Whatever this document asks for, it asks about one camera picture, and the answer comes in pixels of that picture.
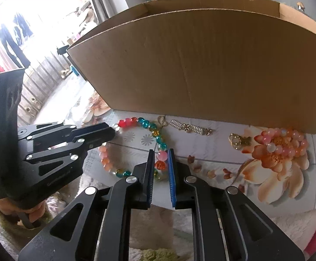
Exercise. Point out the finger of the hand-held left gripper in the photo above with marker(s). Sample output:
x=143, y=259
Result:
x=92, y=141
x=98, y=128

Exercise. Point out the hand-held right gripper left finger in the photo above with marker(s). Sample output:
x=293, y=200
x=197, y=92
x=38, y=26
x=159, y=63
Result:
x=150, y=179

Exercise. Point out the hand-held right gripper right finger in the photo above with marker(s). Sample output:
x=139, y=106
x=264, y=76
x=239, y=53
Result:
x=171, y=179

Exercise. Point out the small gold butterfly charm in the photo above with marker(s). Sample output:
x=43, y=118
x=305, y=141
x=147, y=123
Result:
x=246, y=140

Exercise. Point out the brown cardboard box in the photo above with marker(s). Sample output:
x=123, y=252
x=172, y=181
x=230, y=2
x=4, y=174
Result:
x=201, y=73

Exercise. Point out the person's left hand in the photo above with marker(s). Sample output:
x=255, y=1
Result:
x=4, y=206

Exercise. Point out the floral plastic tablecloth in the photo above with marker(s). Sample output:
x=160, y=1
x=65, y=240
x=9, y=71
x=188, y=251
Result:
x=215, y=152

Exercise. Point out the wooden plank fence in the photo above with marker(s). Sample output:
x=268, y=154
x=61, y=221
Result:
x=44, y=87

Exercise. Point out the dark hanging garment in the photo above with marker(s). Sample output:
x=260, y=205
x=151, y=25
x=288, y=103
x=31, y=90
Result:
x=11, y=46

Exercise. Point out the black low table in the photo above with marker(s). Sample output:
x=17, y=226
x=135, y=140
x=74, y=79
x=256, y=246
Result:
x=63, y=51

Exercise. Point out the white fluffy blanket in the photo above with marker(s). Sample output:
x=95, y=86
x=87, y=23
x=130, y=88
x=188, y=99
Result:
x=291, y=223

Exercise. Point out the grey curtain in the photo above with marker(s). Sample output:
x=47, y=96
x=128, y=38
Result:
x=106, y=0

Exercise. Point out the small brown-topped ornament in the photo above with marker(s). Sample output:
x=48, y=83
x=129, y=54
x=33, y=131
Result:
x=300, y=6

